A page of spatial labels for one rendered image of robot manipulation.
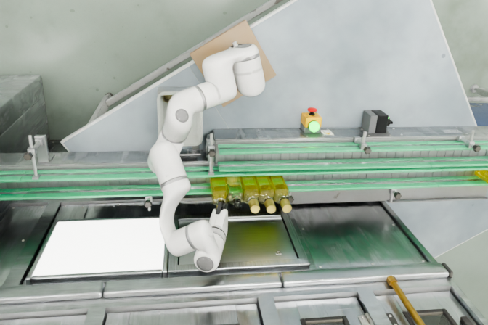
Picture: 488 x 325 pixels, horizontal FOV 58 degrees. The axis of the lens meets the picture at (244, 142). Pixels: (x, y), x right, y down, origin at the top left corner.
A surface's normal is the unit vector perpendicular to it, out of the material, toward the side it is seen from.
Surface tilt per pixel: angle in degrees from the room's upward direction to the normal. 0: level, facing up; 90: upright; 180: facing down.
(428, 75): 0
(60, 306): 90
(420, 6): 0
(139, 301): 90
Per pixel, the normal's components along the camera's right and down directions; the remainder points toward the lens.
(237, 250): 0.03, -0.93
